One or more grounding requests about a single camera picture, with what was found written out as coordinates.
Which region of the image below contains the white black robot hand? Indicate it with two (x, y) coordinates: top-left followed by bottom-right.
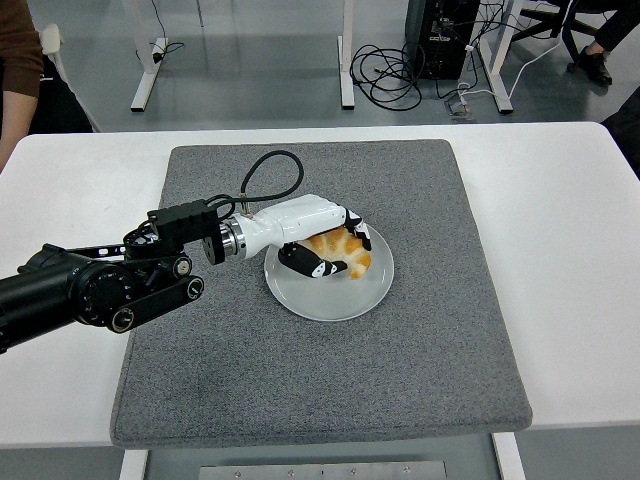
(235, 193), (375, 279)

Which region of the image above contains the golden croissant bread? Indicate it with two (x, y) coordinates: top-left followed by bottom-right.
(304, 225), (373, 281)

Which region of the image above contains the grey round plate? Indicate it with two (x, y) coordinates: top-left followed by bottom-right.
(263, 222), (396, 322)

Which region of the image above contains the grey metal plate with screws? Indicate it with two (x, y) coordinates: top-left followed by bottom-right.
(198, 460), (448, 480)

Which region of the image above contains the grey felt mat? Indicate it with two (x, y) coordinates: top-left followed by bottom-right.
(108, 138), (533, 447)

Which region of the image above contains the grey floor socket box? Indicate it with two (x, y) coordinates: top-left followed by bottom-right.
(444, 94), (476, 124)

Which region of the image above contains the black computer tower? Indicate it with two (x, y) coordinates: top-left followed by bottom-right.
(404, 0), (482, 81)

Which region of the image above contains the white table leg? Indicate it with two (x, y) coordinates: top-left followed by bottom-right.
(118, 446), (150, 480)
(491, 431), (526, 480)

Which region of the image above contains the white chair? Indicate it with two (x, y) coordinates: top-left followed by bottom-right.
(39, 23), (76, 96)

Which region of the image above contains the black office chair base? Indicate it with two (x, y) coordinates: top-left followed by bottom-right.
(519, 0), (601, 64)

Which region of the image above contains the person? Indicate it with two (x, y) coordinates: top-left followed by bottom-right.
(0, 0), (97, 172)
(569, 0), (640, 85)

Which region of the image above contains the black fabric object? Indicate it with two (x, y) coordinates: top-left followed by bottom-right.
(602, 87), (640, 181)

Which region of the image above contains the coiled black cable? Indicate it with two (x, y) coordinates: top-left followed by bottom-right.
(349, 42), (424, 112)

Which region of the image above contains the white desk leg with cable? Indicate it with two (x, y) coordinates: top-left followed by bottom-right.
(130, 0), (170, 112)

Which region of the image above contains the thin black cable with plug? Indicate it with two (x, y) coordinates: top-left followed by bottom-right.
(149, 0), (186, 64)

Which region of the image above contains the white cable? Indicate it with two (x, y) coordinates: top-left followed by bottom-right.
(457, 0), (574, 101)

